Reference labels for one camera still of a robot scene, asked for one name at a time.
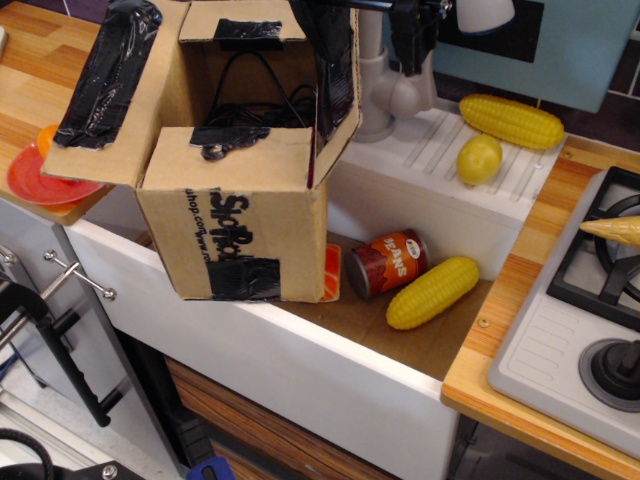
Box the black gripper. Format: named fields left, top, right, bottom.
left=289, top=0, right=454, bottom=77

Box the brown cardboard box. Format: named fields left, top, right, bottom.
left=43, top=1, right=360, bottom=303

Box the grey toy faucet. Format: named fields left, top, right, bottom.
left=355, top=10, right=437, bottom=143

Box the yellow corn cob on drainer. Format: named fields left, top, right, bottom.
left=459, top=94, right=565, bottom=150

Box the yellow toy potato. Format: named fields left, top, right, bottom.
left=456, top=134, right=503, bottom=186

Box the light blue toy microwave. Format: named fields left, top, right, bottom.
left=419, top=1, right=639, bottom=113

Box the beans can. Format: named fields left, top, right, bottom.
left=345, top=229, right=430, bottom=299

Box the orange salmon toy piece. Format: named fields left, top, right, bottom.
left=320, top=243, right=342, bottom=303

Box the yellow corn cob in sink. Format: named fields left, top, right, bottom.
left=386, top=257, right=479, bottom=330

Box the yellow ice cream cone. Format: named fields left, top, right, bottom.
left=579, top=216, right=640, bottom=248

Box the orange plastic cup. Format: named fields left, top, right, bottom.
left=36, top=124, right=58, bottom=159

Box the white toy sink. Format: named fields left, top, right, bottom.
left=67, top=105, right=558, bottom=479

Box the red plastic plate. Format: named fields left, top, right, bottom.
left=7, top=143, right=103, bottom=206

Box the grey toy stove top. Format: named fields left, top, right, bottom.
left=487, top=167, right=640, bottom=446

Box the black stove knob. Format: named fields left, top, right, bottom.
left=579, top=338, right=639, bottom=413

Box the black metal clamp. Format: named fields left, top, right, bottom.
left=1, top=250, right=123, bottom=427

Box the black cable in box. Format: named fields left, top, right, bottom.
left=202, top=49, right=317, bottom=129

